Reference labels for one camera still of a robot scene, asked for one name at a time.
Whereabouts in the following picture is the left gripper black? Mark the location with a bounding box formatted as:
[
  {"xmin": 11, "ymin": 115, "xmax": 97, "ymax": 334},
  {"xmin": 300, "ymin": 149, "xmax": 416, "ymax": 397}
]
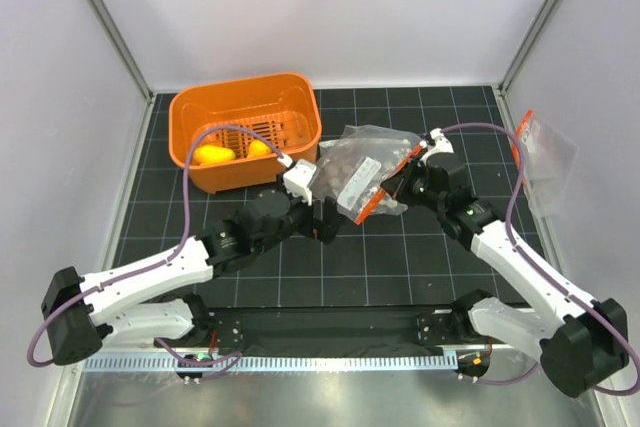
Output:
[{"xmin": 255, "ymin": 172, "xmax": 346, "ymax": 256}]

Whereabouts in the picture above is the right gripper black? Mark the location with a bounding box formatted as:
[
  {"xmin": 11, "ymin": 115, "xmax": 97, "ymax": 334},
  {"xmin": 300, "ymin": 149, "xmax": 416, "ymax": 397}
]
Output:
[{"xmin": 382, "ymin": 155, "xmax": 446, "ymax": 214}]

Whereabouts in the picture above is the clear zip bags stack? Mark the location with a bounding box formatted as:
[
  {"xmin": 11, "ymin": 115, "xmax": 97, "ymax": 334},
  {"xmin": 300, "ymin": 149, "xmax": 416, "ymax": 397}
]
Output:
[{"xmin": 310, "ymin": 125, "xmax": 421, "ymax": 224}]

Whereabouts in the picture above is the yellow pear toy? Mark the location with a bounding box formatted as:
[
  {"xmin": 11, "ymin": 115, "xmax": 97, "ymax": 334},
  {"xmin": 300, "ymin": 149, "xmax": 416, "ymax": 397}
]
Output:
[{"xmin": 247, "ymin": 140, "xmax": 272, "ymax": 158}]

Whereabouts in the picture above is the orange plastic basket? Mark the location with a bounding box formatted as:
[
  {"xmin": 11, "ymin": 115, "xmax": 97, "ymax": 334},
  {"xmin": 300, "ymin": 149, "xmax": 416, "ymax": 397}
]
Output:
[{"xmin": 168, "ymin": 71, "xmax": 323, "ymax": 195}]

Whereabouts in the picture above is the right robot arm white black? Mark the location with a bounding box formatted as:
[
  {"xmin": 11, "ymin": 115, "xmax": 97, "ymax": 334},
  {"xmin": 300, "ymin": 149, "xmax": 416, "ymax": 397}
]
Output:
[{"xmin": 382, "ymin": 153, "xmax": 639, "ymax": 398}]

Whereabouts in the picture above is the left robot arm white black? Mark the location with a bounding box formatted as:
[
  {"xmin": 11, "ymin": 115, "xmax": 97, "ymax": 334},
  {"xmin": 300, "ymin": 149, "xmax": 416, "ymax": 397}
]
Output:
[{"xmin": 37, "ymin": 190, "xmax": 345, "ymax": 366}]

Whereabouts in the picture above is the black grid mat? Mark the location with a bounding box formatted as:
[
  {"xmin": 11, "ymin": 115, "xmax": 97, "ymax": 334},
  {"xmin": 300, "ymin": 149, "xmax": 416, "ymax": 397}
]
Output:
[{"xmin": 112, "ymin": 86, "xmax": 522, "ymax": 308}]

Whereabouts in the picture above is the yellow mango toy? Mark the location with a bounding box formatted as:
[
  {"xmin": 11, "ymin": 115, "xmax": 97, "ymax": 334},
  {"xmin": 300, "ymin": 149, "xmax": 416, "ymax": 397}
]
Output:
[{"xmin": 192, "ymin": 144, "xmax": 236, "ymax": 166}]

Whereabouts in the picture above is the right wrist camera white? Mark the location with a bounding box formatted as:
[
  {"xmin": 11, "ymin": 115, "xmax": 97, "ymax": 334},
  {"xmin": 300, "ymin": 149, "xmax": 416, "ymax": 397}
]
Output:
[{"xmin": 418, "ymin": 128, "xmax": 454, "ymax": 165}]

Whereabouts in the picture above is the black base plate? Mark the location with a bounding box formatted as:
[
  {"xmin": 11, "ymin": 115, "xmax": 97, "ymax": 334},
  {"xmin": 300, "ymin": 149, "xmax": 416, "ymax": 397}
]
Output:
[{"xmin": 209, "ymin": 305, "xmax": 498, "ymax": 358}]

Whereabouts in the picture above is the zip bag on right wall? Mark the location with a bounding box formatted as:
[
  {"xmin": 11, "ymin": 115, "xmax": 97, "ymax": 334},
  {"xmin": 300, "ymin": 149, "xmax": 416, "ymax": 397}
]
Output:
[{"xmin": 512, "ymin": 110, "xmax": 578, "ymax": 218}]

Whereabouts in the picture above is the white slotted cable duct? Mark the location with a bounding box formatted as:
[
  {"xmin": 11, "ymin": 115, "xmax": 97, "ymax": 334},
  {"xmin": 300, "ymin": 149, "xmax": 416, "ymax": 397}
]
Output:
[{"xmin": 83, "ymin": 351, "xmax": 458, "ymax": 374}]

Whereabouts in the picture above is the right aluminium frame post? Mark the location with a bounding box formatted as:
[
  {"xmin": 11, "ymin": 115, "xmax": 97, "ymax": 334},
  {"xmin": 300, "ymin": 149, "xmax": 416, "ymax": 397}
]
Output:
[{"xmin": 497, "ymin": 0, "xmax": 562, "ymax": 97}]

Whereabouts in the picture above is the aluminium frame post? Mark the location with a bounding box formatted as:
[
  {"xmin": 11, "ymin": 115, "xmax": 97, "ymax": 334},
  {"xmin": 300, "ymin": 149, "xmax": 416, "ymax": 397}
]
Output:
[
  {"xmin": 497, "ymin": 0, "xmax": 562, "ymax": 97},
  {"xmin": 86, "ymin": 0, "xmax": 153, "ymax": 103}
]

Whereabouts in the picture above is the left aluminium frame post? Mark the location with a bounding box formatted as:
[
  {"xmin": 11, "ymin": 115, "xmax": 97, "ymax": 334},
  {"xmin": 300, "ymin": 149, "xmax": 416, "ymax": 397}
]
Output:
[{"xmin": 86, "ymin": 0, "xmax": 153, "ymax": 103}]

